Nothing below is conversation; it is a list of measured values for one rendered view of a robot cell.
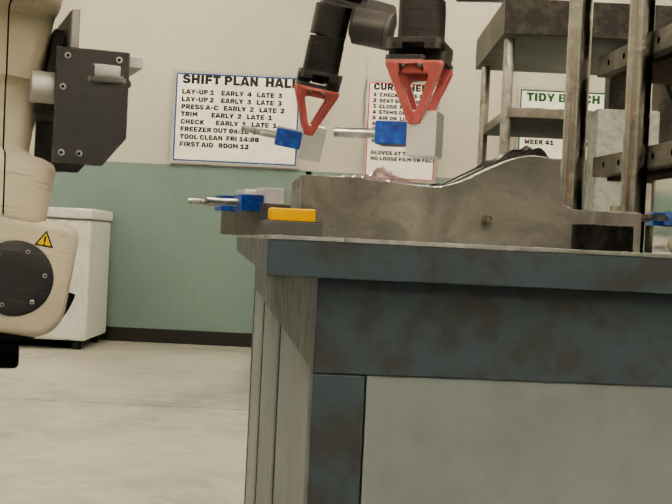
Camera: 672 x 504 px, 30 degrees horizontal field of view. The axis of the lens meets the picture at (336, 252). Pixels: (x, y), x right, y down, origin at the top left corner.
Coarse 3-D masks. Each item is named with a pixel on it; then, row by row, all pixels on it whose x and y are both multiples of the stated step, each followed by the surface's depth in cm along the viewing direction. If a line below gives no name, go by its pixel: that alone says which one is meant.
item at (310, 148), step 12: (252, 132) 194; (264, 132) 194; (276, 132) 193; (288, 132) 192; (300, 132) 193; (324, 132) 193; (276, 144) 193; (288, 144) 193; (300, 144) 193; (312, 144) 193; (300, 156) 193; (312, 156) 193
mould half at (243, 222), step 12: (264, 204) 206; (276, 204) 205; (288, 204) 206; (228, 216) 224; (240, 216) 218; (252, 216) 212; (264, 216) 206; (228, 228) 224; (240, 228) 218; (252, 228) 212
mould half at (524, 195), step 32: (512, 160) 179; (544, 160) 179; (320, 192) 176; (352, 192) 177; (384, 192) 177; (416, 192) 178; (448, 192) 178; (480, 192) 179; (512, 192) 179; (544, 192) 180; (352, 224) 177; (384, 224) 177; (416, 224) 178; (448, 224) 178; (480, 224) 179; (512, 224) 179; (544, 224) 180; (608, 224) 180; (640, 224) 181
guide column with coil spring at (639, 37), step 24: (648, 0) 270; (648, 24) 270; (648, 48) 270; (648, 72) 270; (648, 96) 270; (624, 120) 273; (648, 120) 271; (624, 144) 272; (648, 144) 272; (624, 168) 272; (624, 192) 271
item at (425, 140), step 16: (432, 112) 147; (336, 128) 152; (352, 128) 151; (368, 128) 151; (384, 128) 148; (400, 128) 148; (416, 128) 147; (432, 128) 147; (384, 144) 149; (400, 144) 148; (416, 144) 147; (432, 144) 147
